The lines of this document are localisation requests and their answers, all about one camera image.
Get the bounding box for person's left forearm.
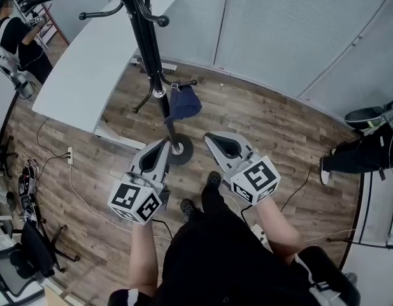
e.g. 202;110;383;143
128;221;161;299

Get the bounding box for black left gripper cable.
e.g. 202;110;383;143
151;218;175;240

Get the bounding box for long black floor cable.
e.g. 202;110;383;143
280;163;321;213

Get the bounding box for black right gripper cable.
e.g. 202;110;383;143
239;202;259;226

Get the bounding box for black metal coat rack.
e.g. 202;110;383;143
19;0;203;167

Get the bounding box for white backpack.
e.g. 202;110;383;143
0;45;35;100

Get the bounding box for person's right black shoe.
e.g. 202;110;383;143
206;170;223;188

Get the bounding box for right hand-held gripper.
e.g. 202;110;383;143
204;131;282;207

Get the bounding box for person's black clothing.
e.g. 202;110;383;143
108;183;361;306

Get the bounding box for person's right forearm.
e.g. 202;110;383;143
254;198;303;265

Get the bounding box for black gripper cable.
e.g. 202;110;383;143
151;218;175;240
239;202;259;226

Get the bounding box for white table with black edge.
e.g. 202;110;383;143
339;167;393;267

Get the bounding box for person's black shoe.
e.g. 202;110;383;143
179;198;196;215
206;170;223;188

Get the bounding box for person's left black shoe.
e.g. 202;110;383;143
179;198;196;215

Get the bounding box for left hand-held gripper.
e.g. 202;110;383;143
107;138;171;225

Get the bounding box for white curved desk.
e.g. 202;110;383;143
32;0;180;151

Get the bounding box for black backpack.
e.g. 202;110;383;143
344;96;393;130

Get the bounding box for black and red bag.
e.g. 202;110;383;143
17;158;41;224

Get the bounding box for black power strip cable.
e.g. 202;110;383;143
36;115;72;171

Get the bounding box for wooden ladder shelf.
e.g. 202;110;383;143
11;0;69;49

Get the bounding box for black office chair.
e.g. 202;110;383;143
0;128;19;179
8;219;82;281

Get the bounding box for thin white cable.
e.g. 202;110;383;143
304;229;356;244

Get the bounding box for navy blue garment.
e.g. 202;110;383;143
164;80;203;124

